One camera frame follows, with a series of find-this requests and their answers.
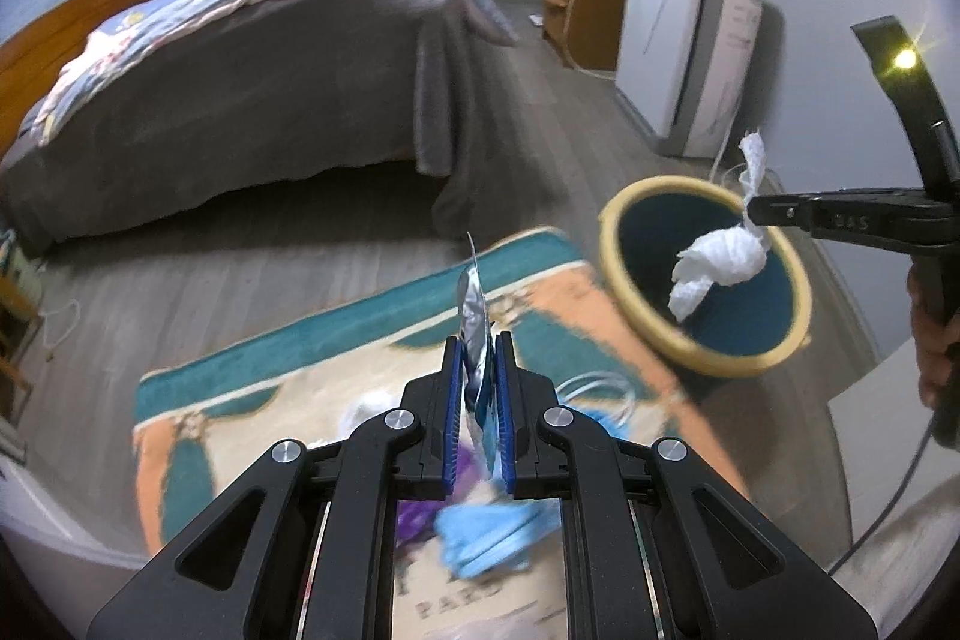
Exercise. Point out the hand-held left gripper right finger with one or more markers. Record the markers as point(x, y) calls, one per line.
point(504, 430)

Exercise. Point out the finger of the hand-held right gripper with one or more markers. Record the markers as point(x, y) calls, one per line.
point(825, 212)

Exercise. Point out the purple packet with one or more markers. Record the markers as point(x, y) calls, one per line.
point(416, 524)

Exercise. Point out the white air purifier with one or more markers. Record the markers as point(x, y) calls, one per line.
point(667, 40)

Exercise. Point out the silver foil packet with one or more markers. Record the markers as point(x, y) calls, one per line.
point(471, 317)

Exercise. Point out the blue bin with yellow rim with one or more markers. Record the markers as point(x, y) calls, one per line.
point(660, 235)

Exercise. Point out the wooden bed frame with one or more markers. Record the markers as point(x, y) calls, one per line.
point(67, 10)

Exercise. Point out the person's right hand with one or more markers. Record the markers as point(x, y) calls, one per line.
point(937, 355)

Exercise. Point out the white tissue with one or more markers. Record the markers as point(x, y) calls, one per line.
point(720, 261)

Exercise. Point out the blue face mask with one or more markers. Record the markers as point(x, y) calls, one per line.
point(600, 411)
point(480, 535)

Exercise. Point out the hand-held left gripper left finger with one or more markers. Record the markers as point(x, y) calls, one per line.
point(454, 430)

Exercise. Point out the bed with grey blanket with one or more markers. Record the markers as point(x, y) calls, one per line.
point(262, 100)

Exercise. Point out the wooden stool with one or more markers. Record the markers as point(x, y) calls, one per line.
point(15, 310)

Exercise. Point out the printed teal orange cushion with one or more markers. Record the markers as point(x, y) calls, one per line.
point(300, 377)

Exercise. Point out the wooden cabinet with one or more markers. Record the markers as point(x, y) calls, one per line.
point(585, 10)

